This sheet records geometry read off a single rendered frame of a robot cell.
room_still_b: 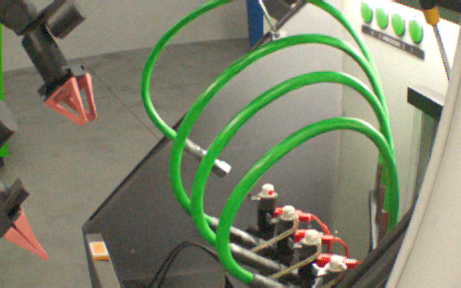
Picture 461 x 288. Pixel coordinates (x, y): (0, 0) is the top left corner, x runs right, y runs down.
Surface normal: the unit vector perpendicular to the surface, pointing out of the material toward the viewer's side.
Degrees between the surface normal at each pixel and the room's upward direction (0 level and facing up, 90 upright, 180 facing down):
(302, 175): 90
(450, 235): 76
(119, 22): 90
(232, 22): 90
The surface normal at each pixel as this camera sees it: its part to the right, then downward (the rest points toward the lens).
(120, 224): 0.31, 0.32
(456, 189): -0.92, -0.12
